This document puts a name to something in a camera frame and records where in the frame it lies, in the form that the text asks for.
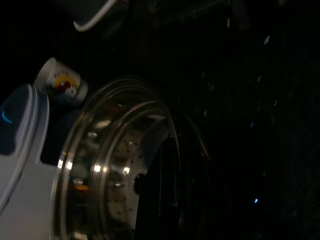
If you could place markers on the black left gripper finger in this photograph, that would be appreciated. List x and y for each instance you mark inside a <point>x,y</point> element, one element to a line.
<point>157,200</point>

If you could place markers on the perforated steel bowl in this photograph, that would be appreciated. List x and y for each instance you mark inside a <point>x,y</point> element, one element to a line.
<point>105,150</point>

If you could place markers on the white tiered plastic rack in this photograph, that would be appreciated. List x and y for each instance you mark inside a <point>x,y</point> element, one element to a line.
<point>25,175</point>

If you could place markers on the white printed mug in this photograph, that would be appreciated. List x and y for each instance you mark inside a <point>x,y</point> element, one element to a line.
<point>62,82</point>

